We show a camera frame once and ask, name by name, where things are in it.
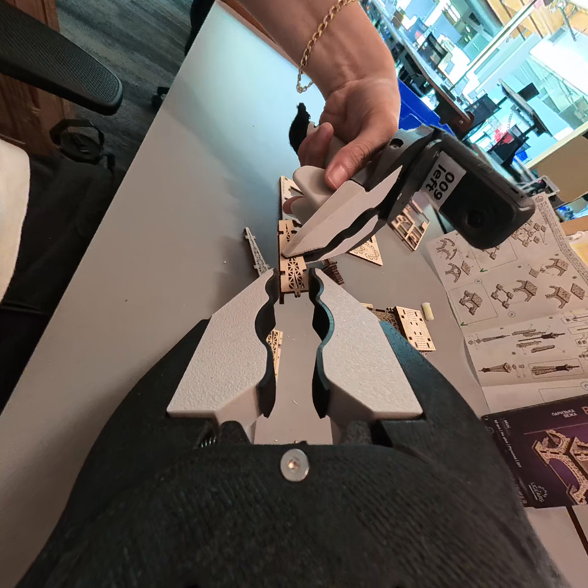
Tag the small pale wax block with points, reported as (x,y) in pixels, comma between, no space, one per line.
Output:
(428,310)

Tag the white cloth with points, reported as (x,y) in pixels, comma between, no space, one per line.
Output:
(11,216)

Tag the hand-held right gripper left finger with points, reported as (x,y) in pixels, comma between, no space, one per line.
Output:
(225,367)

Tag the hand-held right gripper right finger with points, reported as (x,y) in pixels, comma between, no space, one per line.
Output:
(367,367)

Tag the wooden lattice platform piece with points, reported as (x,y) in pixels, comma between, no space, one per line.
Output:
(415,327)

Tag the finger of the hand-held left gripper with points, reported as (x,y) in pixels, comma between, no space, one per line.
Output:
(363,233)
(321,225)

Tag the person's left hand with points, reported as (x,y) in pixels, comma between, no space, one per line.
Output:
(363,119)

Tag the purple puzzle box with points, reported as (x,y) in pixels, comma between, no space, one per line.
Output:
(542,454)

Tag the cardboard box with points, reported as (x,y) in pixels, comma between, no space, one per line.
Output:
(562,170)

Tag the small laser-cut wooden sheet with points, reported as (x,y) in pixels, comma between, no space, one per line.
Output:
(409,227)

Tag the blue plastic bin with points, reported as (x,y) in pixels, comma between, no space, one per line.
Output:
(425,108)

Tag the paper instruction sheet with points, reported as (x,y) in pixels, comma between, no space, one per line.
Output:
(505,321)

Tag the flat wooden lattice piece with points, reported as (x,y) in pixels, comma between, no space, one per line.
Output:
(383,314)

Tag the small dark wooden assembly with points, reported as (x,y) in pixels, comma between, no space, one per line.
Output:
(333,272)

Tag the dark cloth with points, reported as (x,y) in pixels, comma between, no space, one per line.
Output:
(55,257)

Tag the tapered wooden lattice strip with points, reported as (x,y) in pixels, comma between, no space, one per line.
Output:
(257,252)
(274,351)

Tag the black mesh office chair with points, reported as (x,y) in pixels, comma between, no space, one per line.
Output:
(55,59)

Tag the person's left forearm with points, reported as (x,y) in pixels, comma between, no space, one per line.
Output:
(330,41)

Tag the wooden lattice tower section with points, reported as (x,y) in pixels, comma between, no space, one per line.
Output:
(293,278)

